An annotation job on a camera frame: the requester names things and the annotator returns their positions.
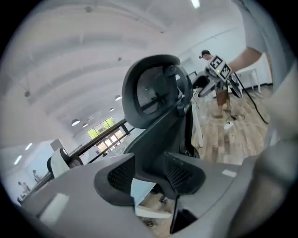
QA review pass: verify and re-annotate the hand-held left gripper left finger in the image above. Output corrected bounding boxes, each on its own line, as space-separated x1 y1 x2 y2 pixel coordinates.
21 153 162 238

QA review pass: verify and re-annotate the white table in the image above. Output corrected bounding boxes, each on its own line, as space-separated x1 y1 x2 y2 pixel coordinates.
234 68 263 94

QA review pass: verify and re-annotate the group of round ceiling lamps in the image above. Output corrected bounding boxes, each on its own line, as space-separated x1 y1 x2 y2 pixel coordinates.
70 94 123 129

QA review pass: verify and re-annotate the person's right forearm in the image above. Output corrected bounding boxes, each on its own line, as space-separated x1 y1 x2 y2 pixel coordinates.
229 46 264 73

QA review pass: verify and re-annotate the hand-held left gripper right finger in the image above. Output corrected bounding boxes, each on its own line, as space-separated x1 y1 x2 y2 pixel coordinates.
163 152 259 224

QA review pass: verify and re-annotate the black cable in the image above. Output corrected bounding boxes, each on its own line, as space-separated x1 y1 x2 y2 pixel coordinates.
234 72 269 124

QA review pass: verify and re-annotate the person's light blue shirt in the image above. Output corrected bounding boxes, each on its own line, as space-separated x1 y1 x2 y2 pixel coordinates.
234 0 298 149

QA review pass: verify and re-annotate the large window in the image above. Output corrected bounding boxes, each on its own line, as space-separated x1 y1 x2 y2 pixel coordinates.
87 117 124 154

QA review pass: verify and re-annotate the black office chair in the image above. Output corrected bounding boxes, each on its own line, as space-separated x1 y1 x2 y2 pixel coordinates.
121 54 203 234
46 147 84 179

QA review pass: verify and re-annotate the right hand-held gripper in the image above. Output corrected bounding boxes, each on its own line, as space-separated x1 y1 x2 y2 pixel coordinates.
197 55 244 99

